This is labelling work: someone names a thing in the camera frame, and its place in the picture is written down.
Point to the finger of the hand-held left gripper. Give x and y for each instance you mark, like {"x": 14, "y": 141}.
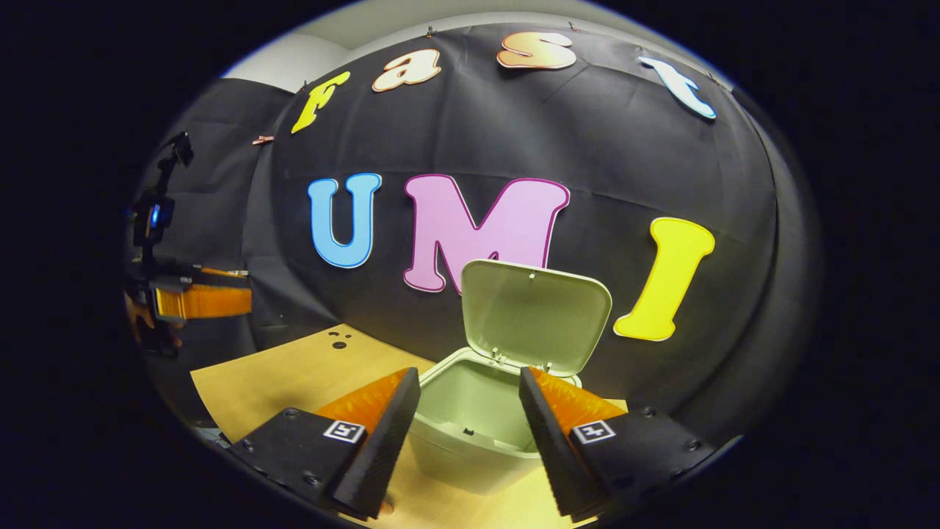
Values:
{"x": 205, "y": 301}
{"x": 220, "y": 272}

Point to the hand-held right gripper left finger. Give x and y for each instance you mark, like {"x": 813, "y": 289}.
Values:
{"x": 378, "y": 448}

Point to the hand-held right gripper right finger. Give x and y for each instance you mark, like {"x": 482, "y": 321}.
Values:
{"x": 558, "y": 455}

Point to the green desktop garbage bin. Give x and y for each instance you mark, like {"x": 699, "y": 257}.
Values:
{"x": 514, "y": 316}

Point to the wooden desktop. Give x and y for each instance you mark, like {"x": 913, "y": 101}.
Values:
{"x": 294, "y": 375}

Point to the black backdrop cloth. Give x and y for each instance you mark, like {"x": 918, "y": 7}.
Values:
{"x": 587, "y": 147}

